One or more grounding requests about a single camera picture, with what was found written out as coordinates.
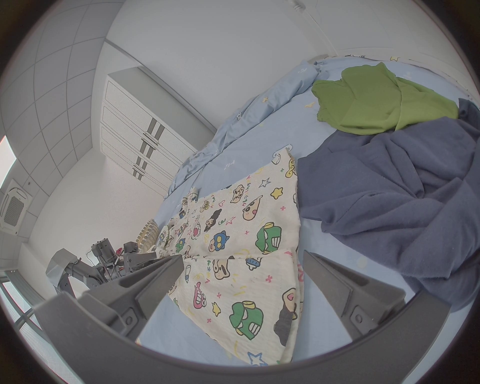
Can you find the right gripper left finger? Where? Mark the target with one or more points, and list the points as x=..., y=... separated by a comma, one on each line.
x=142, y=296

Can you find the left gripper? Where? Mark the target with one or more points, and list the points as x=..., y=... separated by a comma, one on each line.
x=138, y=262

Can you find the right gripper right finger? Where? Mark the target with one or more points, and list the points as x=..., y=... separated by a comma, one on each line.
x=348, y=296

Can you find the white printed pyjama top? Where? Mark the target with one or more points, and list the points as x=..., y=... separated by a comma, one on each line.
x=232, y=262

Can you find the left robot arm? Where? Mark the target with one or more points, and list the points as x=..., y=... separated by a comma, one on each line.
x=60, y=266

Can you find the round woven basket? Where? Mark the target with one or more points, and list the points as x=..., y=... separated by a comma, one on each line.
x=146, y=234

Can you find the dark blue garment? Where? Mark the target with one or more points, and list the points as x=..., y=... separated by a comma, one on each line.
x=393, y=187

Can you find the bed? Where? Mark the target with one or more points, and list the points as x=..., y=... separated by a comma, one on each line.
x=243, y=157

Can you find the green garment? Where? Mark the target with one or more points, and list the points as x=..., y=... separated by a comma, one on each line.
x=356, y=101

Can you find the window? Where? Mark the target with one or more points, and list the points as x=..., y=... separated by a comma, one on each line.
x=22, y=300

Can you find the white ceiling air conditioner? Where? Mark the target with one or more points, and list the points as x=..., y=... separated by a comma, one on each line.
x=15, y=210

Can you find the white wardrobe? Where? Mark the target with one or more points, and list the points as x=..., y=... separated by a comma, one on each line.
x=120, y=123

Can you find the ceiling light panel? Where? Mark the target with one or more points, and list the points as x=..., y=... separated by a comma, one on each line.
x=7, y=161

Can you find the pale blue quilt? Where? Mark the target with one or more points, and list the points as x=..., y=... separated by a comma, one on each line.
x=262, y=108

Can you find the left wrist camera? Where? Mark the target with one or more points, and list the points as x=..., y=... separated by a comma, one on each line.
x=129, y=249

